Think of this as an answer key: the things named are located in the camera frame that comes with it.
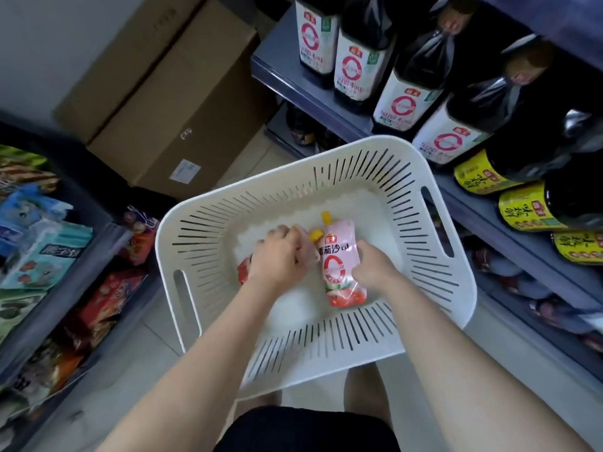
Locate person's right hand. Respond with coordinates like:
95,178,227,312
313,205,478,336
350,239,406,293

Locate person's left hand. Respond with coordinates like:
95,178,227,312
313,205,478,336
247,224,321,293

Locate ketchup pouch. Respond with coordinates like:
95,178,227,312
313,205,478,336
237,224,326,287
316,211,368,308

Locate white plastic basket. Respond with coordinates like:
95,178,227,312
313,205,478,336
154,135,478,401

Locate person's right forearm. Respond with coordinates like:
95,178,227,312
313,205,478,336
376,277,594,452

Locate person's left forearm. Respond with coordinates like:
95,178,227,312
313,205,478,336
96,277,302,452

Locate person's right leg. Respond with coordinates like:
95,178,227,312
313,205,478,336
344,363,394,429

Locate person's leg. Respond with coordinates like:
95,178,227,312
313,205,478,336
344,363,394,429
233,390,283,419

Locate person's left leg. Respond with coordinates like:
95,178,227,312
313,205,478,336
233,390,283,419

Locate row of dark sauce bottles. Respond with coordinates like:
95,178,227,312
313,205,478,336
294,0,603,267

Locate person's dark shorts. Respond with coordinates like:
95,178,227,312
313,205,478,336
214,407,401,452

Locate orange hanging snack packet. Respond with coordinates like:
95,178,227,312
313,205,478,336
117,207,160,267

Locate pile of pale wrapped packs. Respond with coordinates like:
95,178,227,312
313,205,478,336
470,244,603,353

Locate cardboard box with white label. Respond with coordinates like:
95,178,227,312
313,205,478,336
87,0,274,201

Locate red orange snack packet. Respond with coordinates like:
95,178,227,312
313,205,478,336
63,267,149,352

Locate grey snack rack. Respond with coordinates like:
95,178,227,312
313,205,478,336
0,117,166,452

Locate teal snack box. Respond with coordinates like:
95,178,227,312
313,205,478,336
0,220,94,290

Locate brown cardboard box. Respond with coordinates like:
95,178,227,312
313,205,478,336
53,0,208,144

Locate blue snack packet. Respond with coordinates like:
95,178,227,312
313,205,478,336
0,183,74,259

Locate pile of mixed snack packets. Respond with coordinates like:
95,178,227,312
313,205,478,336
0,333,85,419

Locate green snack box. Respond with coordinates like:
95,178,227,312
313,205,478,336
0,289,48,344

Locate green striped snack packet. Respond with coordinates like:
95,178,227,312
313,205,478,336
0,144,60,196

